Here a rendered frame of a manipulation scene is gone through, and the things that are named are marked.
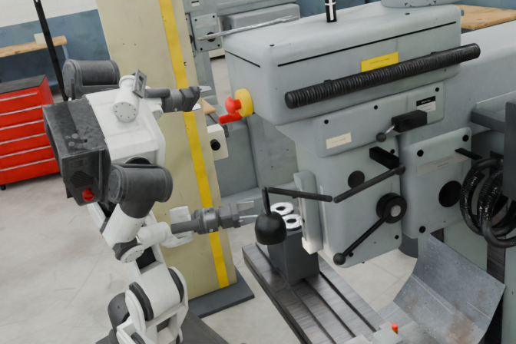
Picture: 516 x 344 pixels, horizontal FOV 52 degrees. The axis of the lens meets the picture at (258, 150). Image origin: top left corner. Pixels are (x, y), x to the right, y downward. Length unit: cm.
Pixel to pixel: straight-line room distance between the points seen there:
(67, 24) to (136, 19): 731
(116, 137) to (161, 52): 139
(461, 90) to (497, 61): 11
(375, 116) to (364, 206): 22
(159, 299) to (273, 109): 100
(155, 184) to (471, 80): 82
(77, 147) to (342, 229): 72
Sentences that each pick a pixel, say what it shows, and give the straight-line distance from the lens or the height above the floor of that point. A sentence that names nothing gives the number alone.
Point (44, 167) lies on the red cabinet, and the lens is 585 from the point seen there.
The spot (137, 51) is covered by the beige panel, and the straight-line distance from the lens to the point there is 282.
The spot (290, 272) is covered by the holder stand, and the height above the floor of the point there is 101.
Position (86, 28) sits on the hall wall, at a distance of 1011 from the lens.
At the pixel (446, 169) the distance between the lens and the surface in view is 133.
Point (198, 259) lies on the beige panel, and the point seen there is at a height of 29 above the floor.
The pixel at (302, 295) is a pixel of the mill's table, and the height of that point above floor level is 97.
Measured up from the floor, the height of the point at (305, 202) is 149.
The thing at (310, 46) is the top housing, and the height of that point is 188.
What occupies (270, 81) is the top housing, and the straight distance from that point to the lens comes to 101.
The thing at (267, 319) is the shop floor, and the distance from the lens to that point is 324.
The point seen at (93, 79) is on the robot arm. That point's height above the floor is 175.
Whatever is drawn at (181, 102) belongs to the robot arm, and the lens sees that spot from 198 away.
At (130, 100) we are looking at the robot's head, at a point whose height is 173.
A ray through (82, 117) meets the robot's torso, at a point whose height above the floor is 169.
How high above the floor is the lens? 210
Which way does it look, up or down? 23 degrees down
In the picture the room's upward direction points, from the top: 9 degrees counter-clockwise
